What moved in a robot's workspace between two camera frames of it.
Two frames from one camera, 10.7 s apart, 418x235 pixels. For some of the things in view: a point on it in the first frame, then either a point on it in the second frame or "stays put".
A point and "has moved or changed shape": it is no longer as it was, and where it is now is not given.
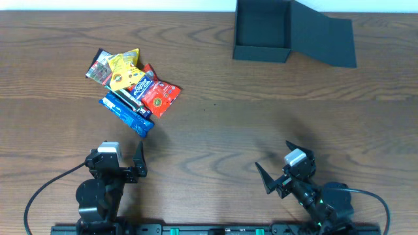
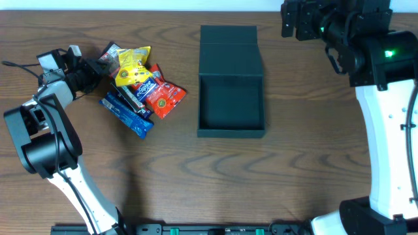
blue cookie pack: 124,114 stays put
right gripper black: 288,183 → 301,25
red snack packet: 160,95 has moved or changed shape
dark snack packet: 100,70 has moved or changed shape
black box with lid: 268,30 → 230,92
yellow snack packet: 125,71 has moved or changed shape
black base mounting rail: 300,229 stays put
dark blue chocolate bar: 144,113 stays put
